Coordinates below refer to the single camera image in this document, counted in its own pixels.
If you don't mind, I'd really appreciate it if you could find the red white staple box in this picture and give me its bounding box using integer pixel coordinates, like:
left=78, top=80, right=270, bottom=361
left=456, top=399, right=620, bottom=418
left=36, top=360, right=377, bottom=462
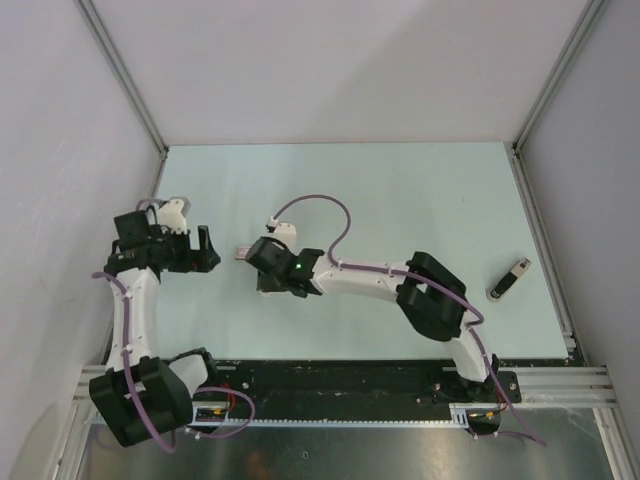
left=234, top=246, right=256, bottom=262

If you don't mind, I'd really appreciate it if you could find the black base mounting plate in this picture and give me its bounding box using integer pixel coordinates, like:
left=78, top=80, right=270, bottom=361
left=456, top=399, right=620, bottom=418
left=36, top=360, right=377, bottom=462
left=190, top=360, right=522, bottom=433

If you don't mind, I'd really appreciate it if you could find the aluminium frame rail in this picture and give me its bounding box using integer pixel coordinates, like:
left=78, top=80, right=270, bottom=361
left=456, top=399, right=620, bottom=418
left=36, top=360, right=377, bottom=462
left=72, top=364, right=615, bottom=407

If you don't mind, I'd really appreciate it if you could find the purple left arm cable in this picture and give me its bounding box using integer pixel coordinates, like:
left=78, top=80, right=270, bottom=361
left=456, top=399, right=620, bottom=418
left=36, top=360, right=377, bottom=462
left=92, top=198, right=257, bottom=454

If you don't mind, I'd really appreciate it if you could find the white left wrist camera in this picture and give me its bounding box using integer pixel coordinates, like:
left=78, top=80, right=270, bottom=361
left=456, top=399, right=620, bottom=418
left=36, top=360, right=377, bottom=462
left=157, top=197, right=191, bottom=234

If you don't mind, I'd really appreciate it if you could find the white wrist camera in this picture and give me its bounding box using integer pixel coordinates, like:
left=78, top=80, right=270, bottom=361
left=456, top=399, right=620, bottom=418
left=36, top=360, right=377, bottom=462
left=157, top=197, right=191, bottom=234
left=266, top=217, right=298, bottom=253

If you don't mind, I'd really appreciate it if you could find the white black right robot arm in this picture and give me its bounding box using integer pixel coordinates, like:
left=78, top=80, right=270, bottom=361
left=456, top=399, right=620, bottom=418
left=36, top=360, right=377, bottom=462
left=245, top=236, right=498, bottom=401

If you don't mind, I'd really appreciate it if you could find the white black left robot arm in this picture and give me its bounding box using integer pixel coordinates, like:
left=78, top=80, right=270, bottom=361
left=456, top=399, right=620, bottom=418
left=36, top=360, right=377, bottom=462
left=89, top=206, right=221, bottom=447

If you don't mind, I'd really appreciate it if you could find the grey slotted cable duct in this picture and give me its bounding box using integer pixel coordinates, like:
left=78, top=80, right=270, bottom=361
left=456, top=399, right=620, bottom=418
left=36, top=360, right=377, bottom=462
left=88, top=402, right=471, bottom=430

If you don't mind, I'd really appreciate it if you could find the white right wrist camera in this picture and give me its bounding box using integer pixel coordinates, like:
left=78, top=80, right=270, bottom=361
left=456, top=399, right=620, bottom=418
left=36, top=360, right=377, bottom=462
left=266, top=217, right=298, bottom=253

